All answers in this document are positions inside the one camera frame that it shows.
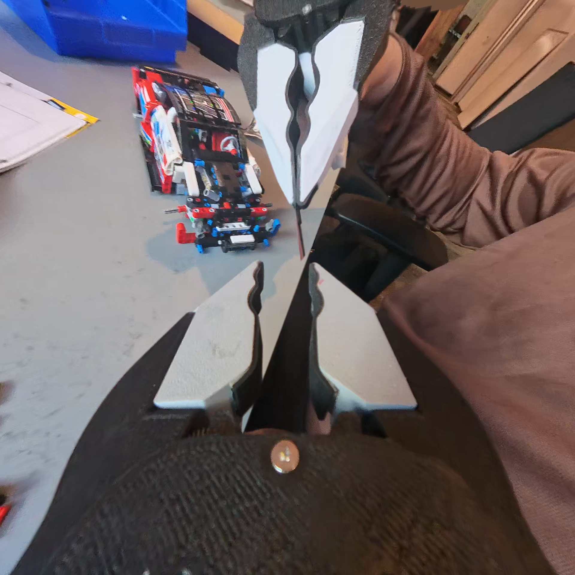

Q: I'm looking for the cream cabinet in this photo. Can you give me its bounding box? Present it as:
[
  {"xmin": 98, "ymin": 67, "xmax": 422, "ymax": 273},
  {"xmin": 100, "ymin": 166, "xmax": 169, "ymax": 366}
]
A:
[{"xmin": 415, "ymin": 0, "xmax": 575, "ymax": 131}]

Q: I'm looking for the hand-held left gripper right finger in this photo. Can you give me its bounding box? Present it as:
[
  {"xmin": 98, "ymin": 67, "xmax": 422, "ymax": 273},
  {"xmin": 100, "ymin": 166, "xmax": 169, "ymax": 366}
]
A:
[{"xmin": 309, "ymin": 263, "xmax": 418, "ymax": 422}]

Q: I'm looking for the person's right forearm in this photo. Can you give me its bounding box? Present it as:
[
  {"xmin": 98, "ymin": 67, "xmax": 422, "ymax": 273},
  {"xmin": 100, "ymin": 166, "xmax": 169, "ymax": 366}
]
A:
[{"xmin": 348, "ymin": 34, "xmax": 575, "ymax": 249}]

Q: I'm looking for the instruction booklet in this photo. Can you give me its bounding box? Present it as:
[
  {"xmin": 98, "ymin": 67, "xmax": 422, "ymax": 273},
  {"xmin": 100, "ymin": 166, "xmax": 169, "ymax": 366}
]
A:
[{"xmin": 0, "ymin": 72, "xmax": 99, "ymax": 173}]

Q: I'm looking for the wood-edged grey table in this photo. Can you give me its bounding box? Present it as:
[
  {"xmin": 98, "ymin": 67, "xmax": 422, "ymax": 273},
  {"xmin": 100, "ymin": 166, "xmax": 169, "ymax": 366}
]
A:
[{"xmin": 186, "ymin": 0, "xmax": 252, "ymax": 46}]

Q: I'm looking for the partly built toy car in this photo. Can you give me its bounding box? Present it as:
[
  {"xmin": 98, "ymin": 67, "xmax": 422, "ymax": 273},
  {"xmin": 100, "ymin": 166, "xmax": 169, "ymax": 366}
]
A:
[{"xmin": 131, "ymin": 66, "xmax": 281, "ymax": 254}]

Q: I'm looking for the blue plastic bin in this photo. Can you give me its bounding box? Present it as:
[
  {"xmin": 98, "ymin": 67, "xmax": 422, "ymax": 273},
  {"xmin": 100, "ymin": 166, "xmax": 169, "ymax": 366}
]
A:
[{"xmin": 2, "ymin": 0, "xmax": 188, "ymax": 63}]

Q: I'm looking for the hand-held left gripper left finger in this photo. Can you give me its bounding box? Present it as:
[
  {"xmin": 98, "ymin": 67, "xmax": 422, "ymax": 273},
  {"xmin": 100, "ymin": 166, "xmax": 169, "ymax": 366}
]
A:
[{"xmin": 153, "ymin": 261, "xmax": 265, "ymax": 417}]

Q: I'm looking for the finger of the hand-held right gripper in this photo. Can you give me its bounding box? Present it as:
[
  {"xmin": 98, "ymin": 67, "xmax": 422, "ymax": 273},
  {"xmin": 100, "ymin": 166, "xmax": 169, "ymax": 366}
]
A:
[
  {"xmin": 254, "ymin": 42, "xmax": 300, "ymax": 206},
  {"xmin": 299, "ymin": 18, "xmax": 366, "ymax": 206}
]

